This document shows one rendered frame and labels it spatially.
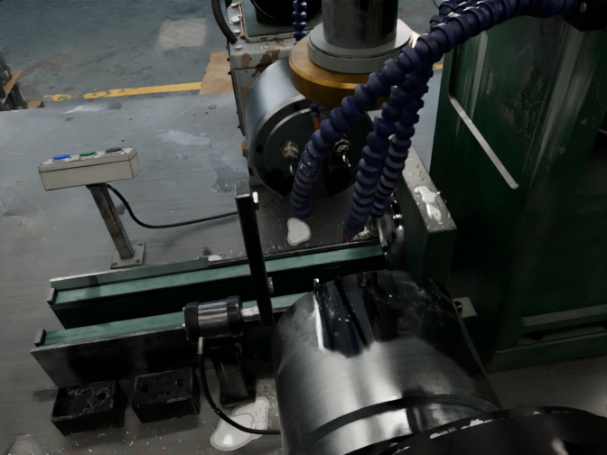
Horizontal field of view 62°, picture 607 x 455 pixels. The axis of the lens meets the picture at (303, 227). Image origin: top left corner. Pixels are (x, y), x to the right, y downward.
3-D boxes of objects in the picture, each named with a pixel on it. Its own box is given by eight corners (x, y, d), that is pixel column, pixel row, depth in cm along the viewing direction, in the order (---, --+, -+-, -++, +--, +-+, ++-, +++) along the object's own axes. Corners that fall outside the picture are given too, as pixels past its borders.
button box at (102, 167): (141, 171, 105) (135, 144, 103) (134, 179, 98) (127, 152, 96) (57, 181, 104) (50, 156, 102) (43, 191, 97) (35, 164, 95)
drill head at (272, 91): (345, 114, 132) (343, 17, 115) (379, 205, 106) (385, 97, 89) (249, 127, 131) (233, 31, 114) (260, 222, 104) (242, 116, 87)
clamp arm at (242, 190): (277, 310, 78) (255, 178, 60) (279, 326, 76) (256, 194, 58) (254, 313, 78) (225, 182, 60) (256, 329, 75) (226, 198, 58)
